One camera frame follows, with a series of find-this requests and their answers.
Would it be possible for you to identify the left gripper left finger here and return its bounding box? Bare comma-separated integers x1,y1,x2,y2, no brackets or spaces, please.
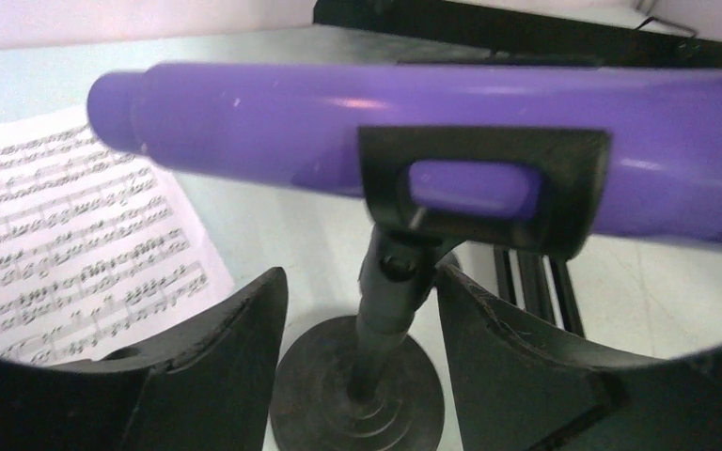
0,268,288,450

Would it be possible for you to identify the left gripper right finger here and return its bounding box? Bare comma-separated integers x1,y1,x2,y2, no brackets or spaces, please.
436,266,722,450

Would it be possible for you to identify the black round microphone stand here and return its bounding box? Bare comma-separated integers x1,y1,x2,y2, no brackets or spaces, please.
270,126,611,450

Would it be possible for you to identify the purple toy microphone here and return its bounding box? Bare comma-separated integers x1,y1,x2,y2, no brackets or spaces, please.
86,63,722,258

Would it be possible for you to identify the black music stand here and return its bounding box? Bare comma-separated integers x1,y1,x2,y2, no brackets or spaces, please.
313,1,722,354

